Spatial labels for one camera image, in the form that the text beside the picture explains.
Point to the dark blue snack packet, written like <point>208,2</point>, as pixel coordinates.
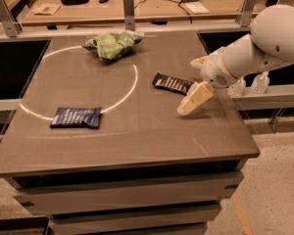
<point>76,117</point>

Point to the grey metal bracket middle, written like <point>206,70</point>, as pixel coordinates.
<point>129,18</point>

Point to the white paper booklet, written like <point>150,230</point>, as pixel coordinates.
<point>197,8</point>

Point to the grey metal bracket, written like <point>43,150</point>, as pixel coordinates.
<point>10,24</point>
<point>129,18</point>
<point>245,13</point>

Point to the brown rxbar chocolate wrapper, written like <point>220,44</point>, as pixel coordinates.
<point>172,84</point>

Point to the paper sheet on desk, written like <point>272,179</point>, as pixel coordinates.
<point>47,9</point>

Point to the grey drawer cabinet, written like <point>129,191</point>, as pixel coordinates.
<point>175,199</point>

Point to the clear sanitizer bottle right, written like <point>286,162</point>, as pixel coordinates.
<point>260,83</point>

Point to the green jalapeno chip bag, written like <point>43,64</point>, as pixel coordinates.
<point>113,45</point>

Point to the grey metal bracket right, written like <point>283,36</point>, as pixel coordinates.
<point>245,13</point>

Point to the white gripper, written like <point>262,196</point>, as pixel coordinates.
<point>214,70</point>

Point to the clear sanitizer bottle left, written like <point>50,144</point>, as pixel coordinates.
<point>236,89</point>

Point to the black object on desk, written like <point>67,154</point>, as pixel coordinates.
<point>74,2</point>

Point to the clear sanitizer bottle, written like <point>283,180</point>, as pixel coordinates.
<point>260,83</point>
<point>236,89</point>

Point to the grey metal bracket left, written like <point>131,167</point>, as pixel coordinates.
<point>10,24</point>

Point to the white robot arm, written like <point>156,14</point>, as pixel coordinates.
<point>268,46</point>

